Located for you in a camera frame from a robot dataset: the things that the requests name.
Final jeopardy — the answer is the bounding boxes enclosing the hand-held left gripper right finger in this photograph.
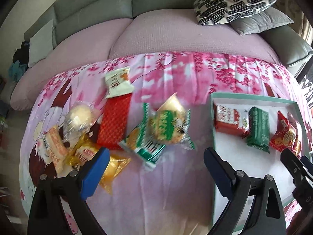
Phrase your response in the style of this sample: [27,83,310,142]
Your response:
[203,147,286,235]

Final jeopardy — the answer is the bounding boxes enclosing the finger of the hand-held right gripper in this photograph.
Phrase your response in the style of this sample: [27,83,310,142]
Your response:
[281,149,309,180]
[301,155,313,175]

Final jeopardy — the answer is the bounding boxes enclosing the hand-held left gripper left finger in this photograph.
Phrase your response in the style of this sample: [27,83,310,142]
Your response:
[27,147,110,235]

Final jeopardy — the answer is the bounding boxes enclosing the yellow snack packet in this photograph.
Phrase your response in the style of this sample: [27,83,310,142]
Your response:
[64,135,131,196]

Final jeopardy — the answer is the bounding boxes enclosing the teal white box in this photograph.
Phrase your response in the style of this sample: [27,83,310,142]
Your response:
[210,92,313,230]

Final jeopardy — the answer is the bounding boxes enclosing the large red snack packet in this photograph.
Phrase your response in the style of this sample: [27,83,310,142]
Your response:
[269,110,297,153]

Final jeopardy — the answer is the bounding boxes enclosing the small red snack packet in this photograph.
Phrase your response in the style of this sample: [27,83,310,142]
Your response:
[286,113,304,157]

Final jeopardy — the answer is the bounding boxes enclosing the orange white snack packet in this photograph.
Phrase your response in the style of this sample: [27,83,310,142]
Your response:
[43,125,70,174]

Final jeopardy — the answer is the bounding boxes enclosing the red white biscuit packet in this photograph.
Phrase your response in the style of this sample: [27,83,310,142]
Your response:
[214,103,250,139]

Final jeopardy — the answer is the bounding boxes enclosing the green white snack packet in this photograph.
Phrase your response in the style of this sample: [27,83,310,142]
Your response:
[119,103,169,170]

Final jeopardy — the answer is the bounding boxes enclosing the red patterned packet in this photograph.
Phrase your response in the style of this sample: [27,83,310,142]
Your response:
[96,93,131,151]

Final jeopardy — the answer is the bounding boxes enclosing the bread bun clear packet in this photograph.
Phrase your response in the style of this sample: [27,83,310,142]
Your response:
[63,101,101,144]

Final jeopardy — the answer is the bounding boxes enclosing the clear green yellow packet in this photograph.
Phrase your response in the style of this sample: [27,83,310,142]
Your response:
[149,92,197,151]

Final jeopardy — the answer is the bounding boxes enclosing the pink cartoon printed blanket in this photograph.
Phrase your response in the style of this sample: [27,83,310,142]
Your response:
[18,51,313,235]

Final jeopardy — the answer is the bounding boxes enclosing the black white printed cloth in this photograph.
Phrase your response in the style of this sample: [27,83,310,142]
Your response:
[297,76,313,150]

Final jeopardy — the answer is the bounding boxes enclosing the pink sofa seat cushion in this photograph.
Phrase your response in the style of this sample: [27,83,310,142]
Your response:
[109,10,282,64]
[11,18,132,108]

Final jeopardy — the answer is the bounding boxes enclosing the light grey pillow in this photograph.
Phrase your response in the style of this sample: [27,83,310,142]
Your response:
[28,20,55,68]

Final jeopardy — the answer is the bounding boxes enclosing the dark clothes pile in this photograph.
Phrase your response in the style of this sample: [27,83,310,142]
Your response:
[13,42,30,63]

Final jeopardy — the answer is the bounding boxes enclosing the dark grey pillow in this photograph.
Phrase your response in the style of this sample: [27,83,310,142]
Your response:
[230,6,294,35]

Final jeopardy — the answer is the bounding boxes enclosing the black white patterned pillow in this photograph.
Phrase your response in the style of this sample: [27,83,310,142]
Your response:
[193,0,280,26]

